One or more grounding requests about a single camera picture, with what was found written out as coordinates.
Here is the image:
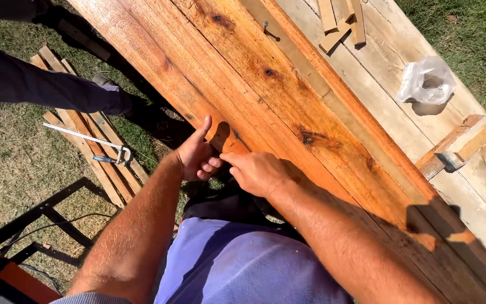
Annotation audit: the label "orange-brown wooden plank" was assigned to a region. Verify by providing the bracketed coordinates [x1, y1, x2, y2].
[67, 0, 252, 157]
[116, 0, 459, 304]
[171, 0, 486, 304]

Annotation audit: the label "clear plastic bag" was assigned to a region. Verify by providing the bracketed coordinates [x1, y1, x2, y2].
[396, 56, 457, 105]

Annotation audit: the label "black cable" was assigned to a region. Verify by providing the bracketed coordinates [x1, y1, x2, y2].
[0, 213, 114, 256]

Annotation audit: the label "narrow orange wooden batten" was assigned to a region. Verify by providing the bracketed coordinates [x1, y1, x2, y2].
[243, 0, 486, 296]

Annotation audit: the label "person's blue shirt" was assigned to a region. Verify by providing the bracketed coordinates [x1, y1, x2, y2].
[51, 217, 354, 304]

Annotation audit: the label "person's right hand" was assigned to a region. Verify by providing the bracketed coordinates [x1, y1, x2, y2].
[219, 151, 299, 200]

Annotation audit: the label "wooden bench stop block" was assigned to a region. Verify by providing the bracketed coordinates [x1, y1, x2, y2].
[415, 114, 486, 181]

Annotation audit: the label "person's dark trousers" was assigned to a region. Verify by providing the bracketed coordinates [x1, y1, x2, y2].
[181, 181, 308, 238]

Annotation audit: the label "small pale wood offcut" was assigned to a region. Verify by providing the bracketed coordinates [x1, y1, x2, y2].
[348, 0, 367, 46]
[318, 0, 339, 33]
[318, 20, 352, 54]

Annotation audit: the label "black and orange metal stand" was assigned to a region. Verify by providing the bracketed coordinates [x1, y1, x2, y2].
[0, 176, 120, 304]

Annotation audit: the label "person's left hand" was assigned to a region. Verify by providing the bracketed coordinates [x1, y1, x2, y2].
[175, 115, 226, 182]

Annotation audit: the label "silver metal bar clamp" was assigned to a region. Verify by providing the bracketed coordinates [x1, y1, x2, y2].
[43, 122, 133, 167]

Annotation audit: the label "pile of wooden slats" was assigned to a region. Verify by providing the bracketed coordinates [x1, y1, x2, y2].
[30, 46, 151, 210]

